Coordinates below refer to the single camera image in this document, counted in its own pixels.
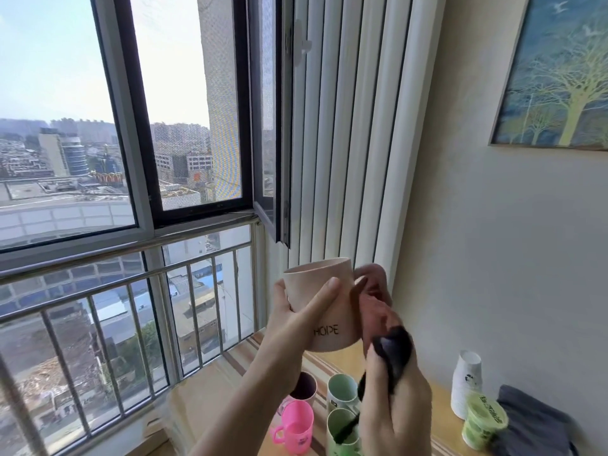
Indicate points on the light green cup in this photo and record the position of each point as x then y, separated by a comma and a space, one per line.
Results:
339, 451
342, 391

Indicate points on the open black window sash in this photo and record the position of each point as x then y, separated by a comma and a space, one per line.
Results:
285, 137

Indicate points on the grey window frame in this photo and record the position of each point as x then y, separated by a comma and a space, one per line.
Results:
71, 251

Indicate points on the metal window railing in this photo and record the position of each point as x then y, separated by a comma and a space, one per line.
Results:
166, 327

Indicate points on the city buildings outside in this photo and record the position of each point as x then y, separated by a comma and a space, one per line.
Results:
71, 156

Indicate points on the person's right fingers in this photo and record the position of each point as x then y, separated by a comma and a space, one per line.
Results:
380, 303

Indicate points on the dark purple cup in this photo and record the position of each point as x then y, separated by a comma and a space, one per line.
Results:
304, 389

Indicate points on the person's left thumb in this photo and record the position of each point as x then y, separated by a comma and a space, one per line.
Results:
319, 301

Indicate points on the white vertical blinds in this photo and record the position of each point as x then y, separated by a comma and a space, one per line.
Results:
361, 137

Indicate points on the green lidded tub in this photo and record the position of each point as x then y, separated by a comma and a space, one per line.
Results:
484, 420

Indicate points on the framed tree painting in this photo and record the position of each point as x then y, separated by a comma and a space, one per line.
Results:
560, 80

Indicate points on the black brush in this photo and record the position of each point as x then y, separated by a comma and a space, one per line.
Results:
392, 353

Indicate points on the person's left hand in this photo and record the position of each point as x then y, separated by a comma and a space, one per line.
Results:
297, 337

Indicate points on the grey folded cloth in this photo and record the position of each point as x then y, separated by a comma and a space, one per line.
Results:
536, 422

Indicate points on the person's left forearm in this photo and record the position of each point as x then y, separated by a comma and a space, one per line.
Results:
247, 403

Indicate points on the person's right hand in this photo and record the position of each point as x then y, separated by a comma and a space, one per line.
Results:
399, 417

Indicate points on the stack of white paper cups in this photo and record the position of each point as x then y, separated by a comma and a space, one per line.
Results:
468, 375

